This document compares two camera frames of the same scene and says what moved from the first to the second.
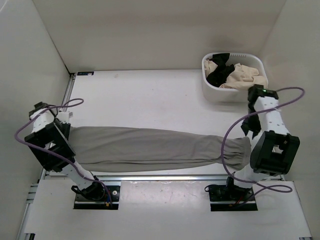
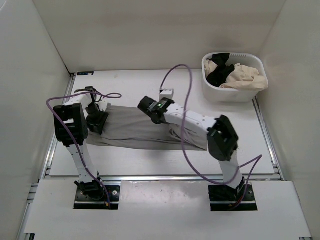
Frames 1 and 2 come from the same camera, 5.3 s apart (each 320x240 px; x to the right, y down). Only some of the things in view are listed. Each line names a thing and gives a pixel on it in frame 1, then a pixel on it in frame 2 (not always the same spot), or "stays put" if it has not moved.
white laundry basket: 226,76 stays put
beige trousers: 243,77 stays put
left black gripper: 66,126 → 99,122
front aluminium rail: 163,178 stays put
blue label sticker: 85,73 stays put
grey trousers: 101,149 → 130,127
